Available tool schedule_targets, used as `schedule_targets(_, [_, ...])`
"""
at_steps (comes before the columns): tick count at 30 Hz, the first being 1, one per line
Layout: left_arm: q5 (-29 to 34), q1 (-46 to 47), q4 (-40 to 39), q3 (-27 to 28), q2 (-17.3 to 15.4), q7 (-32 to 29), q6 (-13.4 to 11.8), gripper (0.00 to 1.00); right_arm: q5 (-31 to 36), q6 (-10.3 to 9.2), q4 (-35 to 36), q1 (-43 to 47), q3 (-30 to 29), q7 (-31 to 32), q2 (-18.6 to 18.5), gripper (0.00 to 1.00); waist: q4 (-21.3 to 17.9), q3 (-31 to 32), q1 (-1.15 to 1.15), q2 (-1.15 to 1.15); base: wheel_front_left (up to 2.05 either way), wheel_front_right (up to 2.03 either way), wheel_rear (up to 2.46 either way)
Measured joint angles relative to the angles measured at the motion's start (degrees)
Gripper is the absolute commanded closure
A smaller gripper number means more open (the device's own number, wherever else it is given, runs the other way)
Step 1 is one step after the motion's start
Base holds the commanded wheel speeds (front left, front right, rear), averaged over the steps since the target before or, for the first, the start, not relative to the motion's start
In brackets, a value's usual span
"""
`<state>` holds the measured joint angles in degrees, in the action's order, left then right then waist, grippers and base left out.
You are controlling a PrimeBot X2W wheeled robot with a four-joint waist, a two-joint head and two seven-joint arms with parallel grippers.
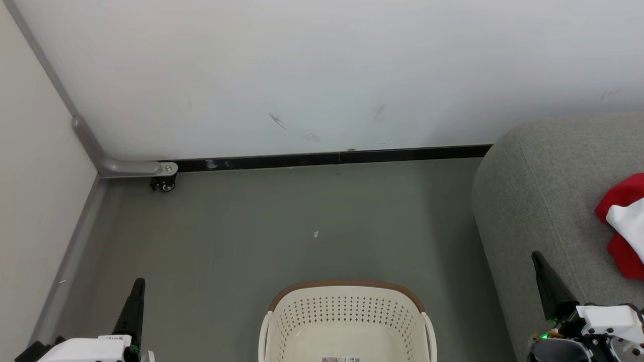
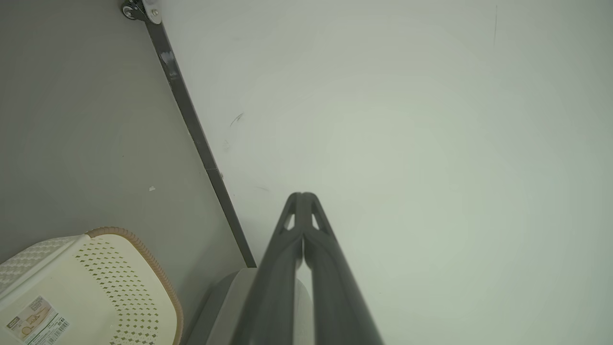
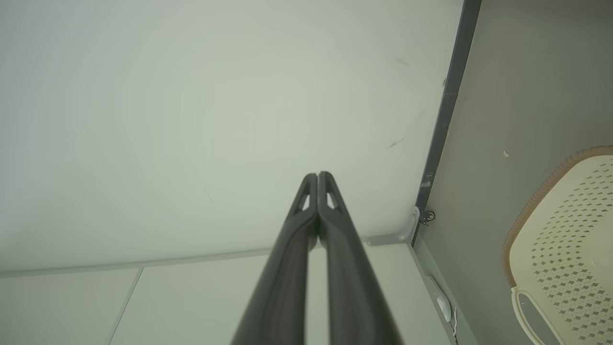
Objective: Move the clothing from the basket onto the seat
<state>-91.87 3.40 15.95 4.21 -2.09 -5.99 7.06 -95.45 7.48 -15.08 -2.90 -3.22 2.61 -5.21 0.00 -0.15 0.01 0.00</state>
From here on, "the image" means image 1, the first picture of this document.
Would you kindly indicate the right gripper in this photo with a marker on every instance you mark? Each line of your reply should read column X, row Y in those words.
column 604, row 332

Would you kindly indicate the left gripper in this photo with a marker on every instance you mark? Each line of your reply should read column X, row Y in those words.
column 85, row 352

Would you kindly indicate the red jersey with white stripes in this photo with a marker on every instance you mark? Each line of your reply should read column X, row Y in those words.
column 626, row 221

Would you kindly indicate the beige perforated laundry basket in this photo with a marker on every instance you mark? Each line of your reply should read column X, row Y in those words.
column 347, row 322

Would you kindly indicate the white basket label sticker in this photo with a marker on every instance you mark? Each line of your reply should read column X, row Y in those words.
column 342, row 359

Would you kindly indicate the grey fabric sofa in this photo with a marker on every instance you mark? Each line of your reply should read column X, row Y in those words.
column 533, row 201

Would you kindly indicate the black caster wheel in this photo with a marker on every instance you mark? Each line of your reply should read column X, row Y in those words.
column 164, row 184

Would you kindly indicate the black baseboard strip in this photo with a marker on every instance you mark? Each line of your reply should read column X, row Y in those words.
column 327, row 159

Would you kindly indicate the grey partition bottom rail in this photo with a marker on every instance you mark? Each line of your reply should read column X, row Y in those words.
column 70, row 256

